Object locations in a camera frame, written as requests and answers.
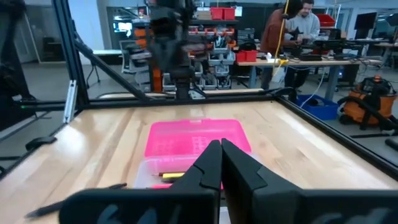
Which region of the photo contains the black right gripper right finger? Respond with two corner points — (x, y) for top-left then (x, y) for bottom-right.
(221, 138), (398, 224)

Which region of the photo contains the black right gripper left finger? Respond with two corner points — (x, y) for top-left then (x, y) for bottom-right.
(58, 139), (223, 224)

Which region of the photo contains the yellow highlighter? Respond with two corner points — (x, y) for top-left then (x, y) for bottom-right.
(161, 172), (187, 180)

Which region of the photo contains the cardboard box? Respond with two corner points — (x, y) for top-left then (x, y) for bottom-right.
(196, 9), (213, 21)

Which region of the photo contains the clear supply box pink lid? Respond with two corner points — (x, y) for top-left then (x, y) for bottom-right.
(132, 118), (259, 191)

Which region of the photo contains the grey office chair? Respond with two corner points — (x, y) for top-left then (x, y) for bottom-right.
(119, 39), (152, 76)

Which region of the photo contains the parts bin rack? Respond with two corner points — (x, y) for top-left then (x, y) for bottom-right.
(188, 18), (238, 91)

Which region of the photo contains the red storage bin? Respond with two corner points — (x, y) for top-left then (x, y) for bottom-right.
(223, 7), (236, 21)
(210, 7), (224, 21)

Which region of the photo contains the white table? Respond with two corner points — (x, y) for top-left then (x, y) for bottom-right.
(91, 49), (124, 57)

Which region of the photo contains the black grip retractable pen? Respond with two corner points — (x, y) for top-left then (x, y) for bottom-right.
(24, 182), (128, 219)

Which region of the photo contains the person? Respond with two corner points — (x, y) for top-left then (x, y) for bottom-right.
(260, 0), (304, 90)
(284, 0), (322, 88)

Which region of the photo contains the blue plastic bin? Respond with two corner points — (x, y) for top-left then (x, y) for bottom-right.
(294, 93), (340, 121)

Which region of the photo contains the black table clamp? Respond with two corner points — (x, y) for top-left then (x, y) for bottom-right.
(269, 86), (295, 98)
(25, 136), (58, 152)

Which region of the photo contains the orange shop vacuum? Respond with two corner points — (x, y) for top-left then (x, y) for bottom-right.
(338, 74), (398, 131)

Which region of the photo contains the wooden worktable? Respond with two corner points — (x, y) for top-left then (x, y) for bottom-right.
(235, 57), (384, 101)

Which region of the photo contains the large red bin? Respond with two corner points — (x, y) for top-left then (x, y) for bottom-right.
(315, 13), (337, 29)

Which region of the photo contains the black partition panel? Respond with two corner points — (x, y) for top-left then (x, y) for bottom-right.
(0, 0), (34, 131)

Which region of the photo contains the black computer monitor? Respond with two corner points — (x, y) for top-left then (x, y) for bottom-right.
(354, 11), (378, 31)

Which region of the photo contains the black aluminium rig frame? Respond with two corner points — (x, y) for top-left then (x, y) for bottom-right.
(0, 0), (398, 181)

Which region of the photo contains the yellow hanging cable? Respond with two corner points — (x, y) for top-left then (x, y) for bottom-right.
(272, 0), (290, 78)

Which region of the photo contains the silver aluminium bracket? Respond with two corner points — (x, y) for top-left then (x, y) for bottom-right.
(62, 79), (78, 124)

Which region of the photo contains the white cable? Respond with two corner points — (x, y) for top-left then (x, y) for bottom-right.
(299, 66), (326, 109)

